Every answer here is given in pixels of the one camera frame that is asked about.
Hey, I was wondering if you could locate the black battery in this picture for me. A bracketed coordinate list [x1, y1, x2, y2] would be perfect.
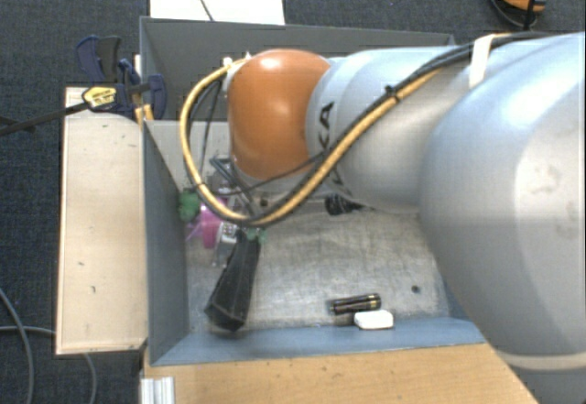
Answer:
[329, 292, 383, 316]

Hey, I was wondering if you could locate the pink plastic object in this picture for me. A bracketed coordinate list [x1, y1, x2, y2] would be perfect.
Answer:
[186, 203, 226, 252]

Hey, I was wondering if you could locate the green toy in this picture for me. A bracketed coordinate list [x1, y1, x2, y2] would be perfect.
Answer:
[177, 190, 201, 223]

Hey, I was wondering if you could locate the black cylinder on white bracket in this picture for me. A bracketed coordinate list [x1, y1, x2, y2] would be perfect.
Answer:
[323, 192, 366, 217]

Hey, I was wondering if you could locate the grey metal bin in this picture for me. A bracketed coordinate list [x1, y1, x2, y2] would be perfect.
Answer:
[138, 16, 487, 368]

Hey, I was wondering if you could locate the white rectangular block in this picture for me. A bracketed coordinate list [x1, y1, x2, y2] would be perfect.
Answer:
[353, 310, 396, 331]

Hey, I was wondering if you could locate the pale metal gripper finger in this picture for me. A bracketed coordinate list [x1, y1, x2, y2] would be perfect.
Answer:
[212, 222, 239, 269]

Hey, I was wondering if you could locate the pale wood flat board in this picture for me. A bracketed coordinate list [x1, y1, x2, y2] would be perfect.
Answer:
[54, 86, 150, 356]

